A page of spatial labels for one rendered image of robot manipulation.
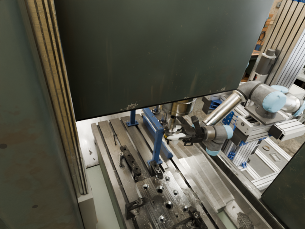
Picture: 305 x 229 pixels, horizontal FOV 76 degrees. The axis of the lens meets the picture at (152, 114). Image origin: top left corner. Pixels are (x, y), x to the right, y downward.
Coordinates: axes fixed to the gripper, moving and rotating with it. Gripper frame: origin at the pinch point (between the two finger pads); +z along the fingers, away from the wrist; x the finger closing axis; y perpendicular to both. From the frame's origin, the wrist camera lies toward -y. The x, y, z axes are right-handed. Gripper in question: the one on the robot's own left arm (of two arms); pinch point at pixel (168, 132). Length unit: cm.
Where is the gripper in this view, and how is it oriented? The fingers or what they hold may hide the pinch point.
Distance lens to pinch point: 97.8
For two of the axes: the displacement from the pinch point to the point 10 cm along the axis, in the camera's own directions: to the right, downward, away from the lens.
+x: -1.9, -6.2, 7.6
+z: -9.8, 0.3, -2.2
